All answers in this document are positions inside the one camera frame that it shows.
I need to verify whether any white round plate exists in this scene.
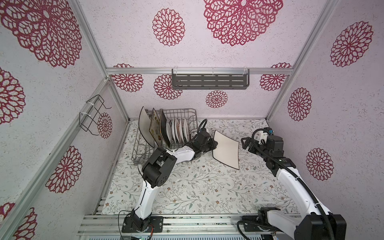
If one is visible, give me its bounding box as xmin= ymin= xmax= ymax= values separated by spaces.
xmin=171 ymin=119 xmax=178 ymax=144
xmin=176 ymin=119 xmax=184 ymax=144
xmin=166 ymin=119 xmax=173 ymax=144
xmin=182 ymin=119 xmax=190 ymax=143

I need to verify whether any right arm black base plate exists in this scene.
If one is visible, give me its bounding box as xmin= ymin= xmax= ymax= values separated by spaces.
xmin=241 ymin=207 xmax=280 ymax=232

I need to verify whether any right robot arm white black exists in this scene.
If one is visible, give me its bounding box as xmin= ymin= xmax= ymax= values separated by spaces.
xmin=237 ymin=130 xmax=347 ymax=240

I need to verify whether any black wire wall holder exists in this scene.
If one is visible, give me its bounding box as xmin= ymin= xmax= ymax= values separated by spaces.
xmin=79 ymin=95 xmax=113 ymax=139

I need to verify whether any grey slotted wall shelf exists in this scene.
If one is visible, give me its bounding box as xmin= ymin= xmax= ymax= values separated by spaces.
xmin=171 ymin=69 xmax=250 ymax=90

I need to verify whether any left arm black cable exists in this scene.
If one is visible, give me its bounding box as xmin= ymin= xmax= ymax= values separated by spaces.
xmin=191 ymin=118 xmax=208 ymax=142

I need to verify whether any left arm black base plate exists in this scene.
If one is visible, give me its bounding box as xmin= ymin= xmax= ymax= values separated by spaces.
xmin=122 ymin=216 xmax=164 ymax=233

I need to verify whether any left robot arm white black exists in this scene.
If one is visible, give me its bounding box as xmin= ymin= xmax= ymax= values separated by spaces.
xmin=131 ymin=128 xmax=219 ymax=228

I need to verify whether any grey wire dish rack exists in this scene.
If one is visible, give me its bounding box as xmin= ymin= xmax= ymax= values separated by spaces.
xmin=129 ymin=107 xmax=198 ymax=165

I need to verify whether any white square plate black rim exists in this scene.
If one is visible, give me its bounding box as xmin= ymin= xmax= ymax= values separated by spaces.
xmin=213 ymin=130 xmax=240 ymax=170

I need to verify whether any aluminium mounting rail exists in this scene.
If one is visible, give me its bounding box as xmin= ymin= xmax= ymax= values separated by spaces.
xmin=75 ymin=193 xmax=300 ymax=237

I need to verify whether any floral patterned rectangular plate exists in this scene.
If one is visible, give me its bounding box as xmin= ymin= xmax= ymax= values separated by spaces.
xmin=150 ymin=109 xmax=163 ymax=147

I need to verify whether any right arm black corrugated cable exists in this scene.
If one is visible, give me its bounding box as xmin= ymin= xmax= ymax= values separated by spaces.
xmin=251 ymin=128 xmax=336 ymax=240

